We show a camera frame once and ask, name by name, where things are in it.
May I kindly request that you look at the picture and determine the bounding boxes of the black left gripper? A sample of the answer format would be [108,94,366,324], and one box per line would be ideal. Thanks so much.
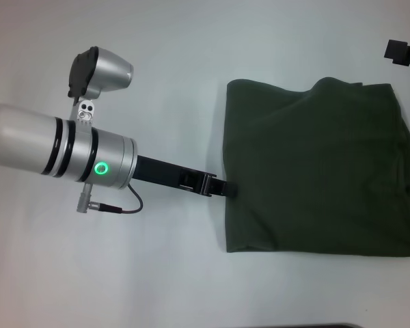
[132,154,239,200]

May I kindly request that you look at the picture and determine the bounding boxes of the dark green FREE t-shirt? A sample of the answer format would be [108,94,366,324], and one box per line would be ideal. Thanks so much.
[223,77,410,259]

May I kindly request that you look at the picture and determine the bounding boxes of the silver camera bracket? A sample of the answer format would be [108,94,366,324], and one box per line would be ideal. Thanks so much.
[70,97,97,128]

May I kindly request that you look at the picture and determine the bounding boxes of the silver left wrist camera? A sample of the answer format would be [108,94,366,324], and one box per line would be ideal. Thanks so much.
[66,45,135,100]

